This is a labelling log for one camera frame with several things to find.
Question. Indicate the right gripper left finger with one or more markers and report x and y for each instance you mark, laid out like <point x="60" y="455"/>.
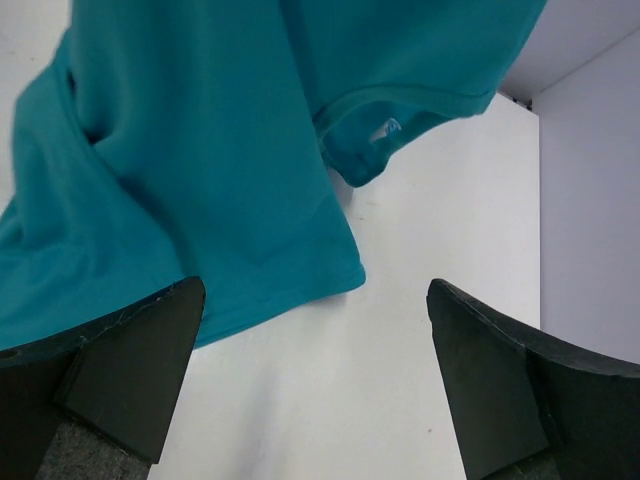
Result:
<point x="96" y="401"/>

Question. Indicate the teal t shirt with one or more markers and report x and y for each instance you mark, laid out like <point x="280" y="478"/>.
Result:
<point x="169" y="139"/>

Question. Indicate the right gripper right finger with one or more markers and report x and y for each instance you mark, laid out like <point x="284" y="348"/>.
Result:
<point x="527" y="405"/>

